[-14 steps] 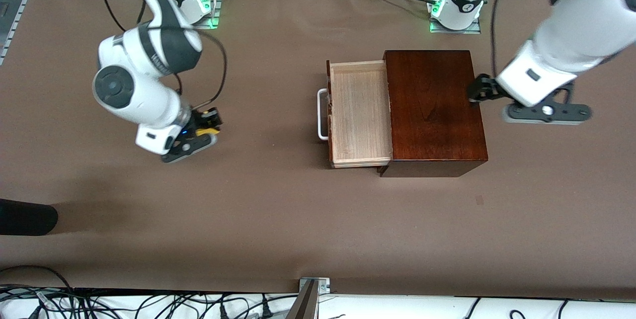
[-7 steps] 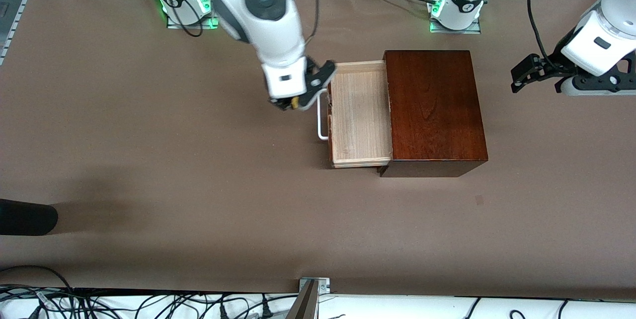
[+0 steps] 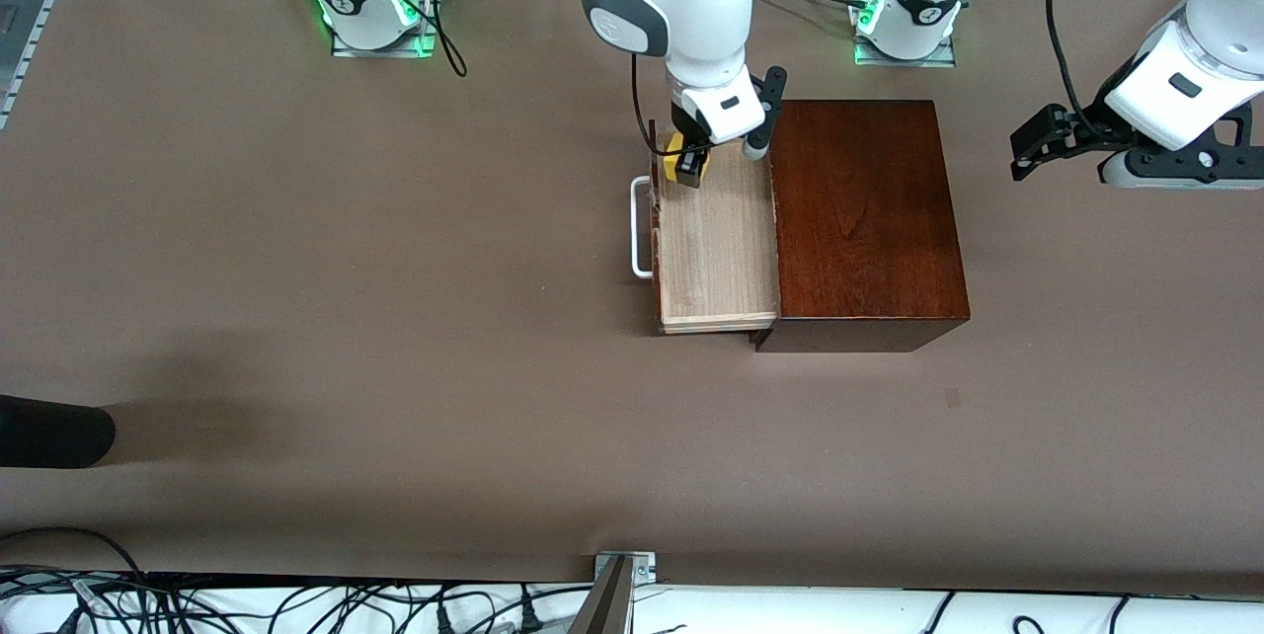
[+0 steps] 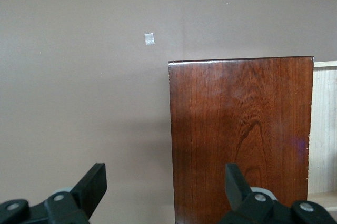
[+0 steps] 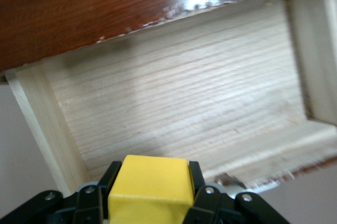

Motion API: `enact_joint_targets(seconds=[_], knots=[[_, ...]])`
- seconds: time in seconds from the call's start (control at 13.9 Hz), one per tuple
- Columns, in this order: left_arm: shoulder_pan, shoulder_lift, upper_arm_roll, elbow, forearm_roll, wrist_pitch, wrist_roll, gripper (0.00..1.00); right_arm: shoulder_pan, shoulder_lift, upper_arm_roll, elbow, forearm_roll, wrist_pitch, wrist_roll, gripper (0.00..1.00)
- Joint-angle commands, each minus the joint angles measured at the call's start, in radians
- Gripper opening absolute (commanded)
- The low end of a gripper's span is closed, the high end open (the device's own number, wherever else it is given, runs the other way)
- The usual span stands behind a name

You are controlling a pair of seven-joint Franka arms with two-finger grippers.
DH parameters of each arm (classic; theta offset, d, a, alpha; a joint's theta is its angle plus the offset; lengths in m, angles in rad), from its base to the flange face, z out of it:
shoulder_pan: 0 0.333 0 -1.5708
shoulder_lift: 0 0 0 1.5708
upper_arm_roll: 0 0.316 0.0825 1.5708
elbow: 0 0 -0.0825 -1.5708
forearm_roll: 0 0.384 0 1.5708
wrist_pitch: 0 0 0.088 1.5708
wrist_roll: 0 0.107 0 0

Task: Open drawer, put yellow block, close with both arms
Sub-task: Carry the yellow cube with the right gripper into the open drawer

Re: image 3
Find brown paper table cover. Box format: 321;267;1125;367
0;0;1264;597

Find black cylinder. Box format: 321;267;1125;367
0;395;117;469

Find grey metal beam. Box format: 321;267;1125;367
568;555;633;634

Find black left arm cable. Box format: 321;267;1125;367
1044;0;1112;126

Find yellow block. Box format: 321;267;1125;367
662;133;694;184

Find small metal bracket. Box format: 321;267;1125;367
594;551;658;584

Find wooden drawer with white handle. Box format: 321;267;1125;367
630;120;781;336

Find dark wooden drawer cabinet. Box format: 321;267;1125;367
755;101;972;354

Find aluminium corner rail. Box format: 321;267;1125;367
0;0;102;131

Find tangled black cables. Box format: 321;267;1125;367
0;525;593;634

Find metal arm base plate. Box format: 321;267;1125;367
331;0;435;59
854;0;957;68

